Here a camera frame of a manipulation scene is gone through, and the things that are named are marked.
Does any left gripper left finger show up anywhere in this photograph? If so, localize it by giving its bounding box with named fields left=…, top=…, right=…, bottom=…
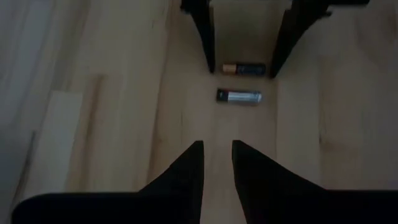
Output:
left=12, top=139, right=205, bottom=224

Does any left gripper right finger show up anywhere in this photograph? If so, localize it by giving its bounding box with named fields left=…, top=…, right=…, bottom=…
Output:
left=231, top=139, right=398, bottom=224

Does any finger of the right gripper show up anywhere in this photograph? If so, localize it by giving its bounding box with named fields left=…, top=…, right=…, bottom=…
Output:
left=269, top=0, right=332, bottom=78
left=180, top=0, right=216, bottom=75

